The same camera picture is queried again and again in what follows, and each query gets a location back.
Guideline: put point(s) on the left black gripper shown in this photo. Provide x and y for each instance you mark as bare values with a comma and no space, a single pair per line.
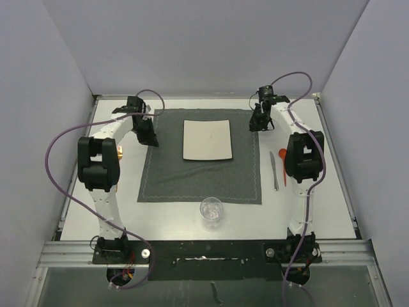
149,139

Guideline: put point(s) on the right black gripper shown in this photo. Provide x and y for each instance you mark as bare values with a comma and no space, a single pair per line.
255,125

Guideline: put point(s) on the grey cloth placemat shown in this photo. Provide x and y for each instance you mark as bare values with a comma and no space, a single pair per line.
167,177

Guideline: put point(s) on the white square plate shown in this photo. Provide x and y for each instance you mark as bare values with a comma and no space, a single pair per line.
207,140

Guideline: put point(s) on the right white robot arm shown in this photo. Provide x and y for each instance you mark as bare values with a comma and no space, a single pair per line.
304,162

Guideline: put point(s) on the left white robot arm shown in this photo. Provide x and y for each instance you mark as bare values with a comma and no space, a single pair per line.
99,170

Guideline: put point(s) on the orange plastic spoon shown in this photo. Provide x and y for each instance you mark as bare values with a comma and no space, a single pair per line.
282,155

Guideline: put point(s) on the silver table knife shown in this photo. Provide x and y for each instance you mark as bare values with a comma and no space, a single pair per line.
273,164

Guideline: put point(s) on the clear plastic cup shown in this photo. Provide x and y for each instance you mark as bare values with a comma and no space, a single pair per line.
212,210

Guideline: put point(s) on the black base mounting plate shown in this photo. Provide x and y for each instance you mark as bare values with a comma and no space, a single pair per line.
209,260

